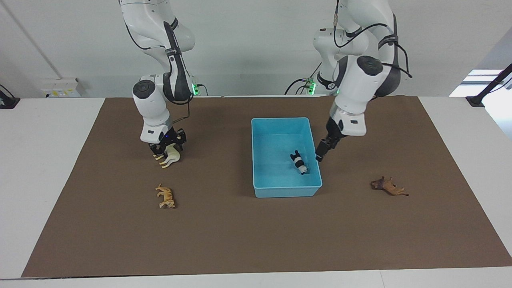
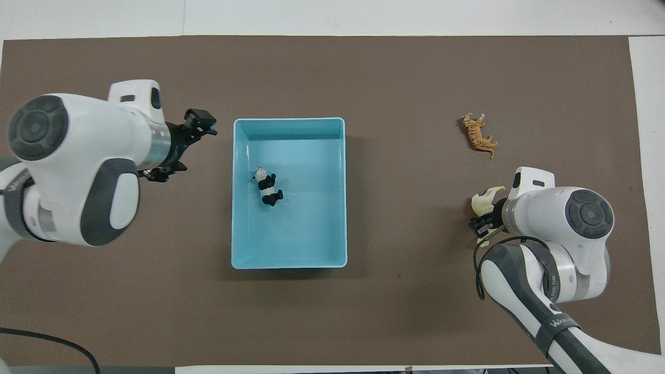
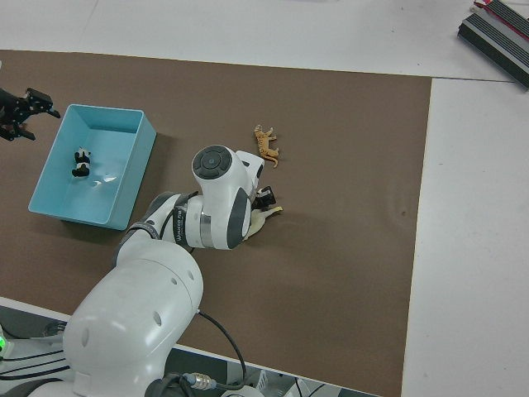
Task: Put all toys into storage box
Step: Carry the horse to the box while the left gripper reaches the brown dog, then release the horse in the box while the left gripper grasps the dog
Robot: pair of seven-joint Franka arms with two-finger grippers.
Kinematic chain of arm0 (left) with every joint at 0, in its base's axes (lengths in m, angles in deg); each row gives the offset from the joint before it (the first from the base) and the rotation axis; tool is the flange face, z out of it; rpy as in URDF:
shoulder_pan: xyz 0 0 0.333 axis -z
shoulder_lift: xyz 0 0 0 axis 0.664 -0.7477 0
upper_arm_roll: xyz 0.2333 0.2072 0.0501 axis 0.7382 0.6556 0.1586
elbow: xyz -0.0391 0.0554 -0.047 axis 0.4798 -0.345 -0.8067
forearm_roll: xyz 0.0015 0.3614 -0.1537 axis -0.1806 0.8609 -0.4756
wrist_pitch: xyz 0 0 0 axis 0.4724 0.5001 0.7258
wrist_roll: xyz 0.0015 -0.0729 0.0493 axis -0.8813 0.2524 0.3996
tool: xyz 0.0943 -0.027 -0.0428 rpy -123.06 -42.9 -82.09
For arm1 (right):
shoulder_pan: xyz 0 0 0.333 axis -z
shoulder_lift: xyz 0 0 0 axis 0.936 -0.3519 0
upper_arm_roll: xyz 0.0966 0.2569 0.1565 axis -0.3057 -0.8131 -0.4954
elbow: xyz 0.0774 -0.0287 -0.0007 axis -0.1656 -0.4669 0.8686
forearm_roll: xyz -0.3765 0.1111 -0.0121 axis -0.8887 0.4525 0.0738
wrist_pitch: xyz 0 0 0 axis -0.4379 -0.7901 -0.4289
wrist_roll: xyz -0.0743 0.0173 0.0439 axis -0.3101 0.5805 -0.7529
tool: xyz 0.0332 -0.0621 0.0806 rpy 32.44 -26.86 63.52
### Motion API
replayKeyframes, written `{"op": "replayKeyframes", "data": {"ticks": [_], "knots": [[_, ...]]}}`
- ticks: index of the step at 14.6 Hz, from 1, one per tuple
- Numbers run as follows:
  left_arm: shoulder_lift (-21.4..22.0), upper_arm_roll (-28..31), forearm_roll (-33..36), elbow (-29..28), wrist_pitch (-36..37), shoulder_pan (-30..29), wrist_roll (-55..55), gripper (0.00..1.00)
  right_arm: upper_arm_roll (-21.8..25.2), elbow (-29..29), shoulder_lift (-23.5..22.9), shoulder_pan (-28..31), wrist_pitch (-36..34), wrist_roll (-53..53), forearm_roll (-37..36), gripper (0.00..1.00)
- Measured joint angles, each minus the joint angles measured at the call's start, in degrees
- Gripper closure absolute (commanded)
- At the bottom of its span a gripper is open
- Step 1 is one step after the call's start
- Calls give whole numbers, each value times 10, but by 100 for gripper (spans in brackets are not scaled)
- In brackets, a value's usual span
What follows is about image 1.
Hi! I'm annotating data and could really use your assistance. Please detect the orange striped tiger toy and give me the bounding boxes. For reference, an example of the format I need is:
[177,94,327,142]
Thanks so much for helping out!
[155,184,176,209]

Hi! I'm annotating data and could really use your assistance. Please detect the black camera stand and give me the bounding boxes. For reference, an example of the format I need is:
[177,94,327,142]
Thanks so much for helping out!
[466,63,512,108]

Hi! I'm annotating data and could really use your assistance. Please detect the blue plastic storage box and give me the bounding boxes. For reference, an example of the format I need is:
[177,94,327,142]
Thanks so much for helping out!
[251,117,323,198]

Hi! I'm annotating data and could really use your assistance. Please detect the white wall socket box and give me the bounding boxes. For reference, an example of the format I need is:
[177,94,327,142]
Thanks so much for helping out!
[42,78,86,98]

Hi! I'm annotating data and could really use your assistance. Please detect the brown animal toy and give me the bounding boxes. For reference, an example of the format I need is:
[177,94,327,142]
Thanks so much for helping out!
[370,176,409,197]

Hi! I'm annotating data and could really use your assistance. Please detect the cream camel toy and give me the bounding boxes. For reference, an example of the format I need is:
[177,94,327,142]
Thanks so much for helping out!
[153,144,181,169]

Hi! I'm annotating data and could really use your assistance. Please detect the black base cable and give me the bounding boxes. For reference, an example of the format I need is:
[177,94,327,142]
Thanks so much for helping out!
[284,60,322,96]

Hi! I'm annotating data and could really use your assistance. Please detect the black white panda toy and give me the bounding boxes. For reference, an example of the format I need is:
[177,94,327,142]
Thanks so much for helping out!
[290,150,309,175]

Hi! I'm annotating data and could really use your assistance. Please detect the brown table mat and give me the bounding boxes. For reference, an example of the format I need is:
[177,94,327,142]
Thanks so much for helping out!
[21,95,512,278]

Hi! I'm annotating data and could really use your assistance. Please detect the bright window pane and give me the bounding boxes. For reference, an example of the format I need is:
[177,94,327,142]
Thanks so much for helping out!
[449,69,504,97]

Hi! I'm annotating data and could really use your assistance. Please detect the black table clamp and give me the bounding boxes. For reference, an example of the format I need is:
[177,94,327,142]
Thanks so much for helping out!
[0,85,20,109]

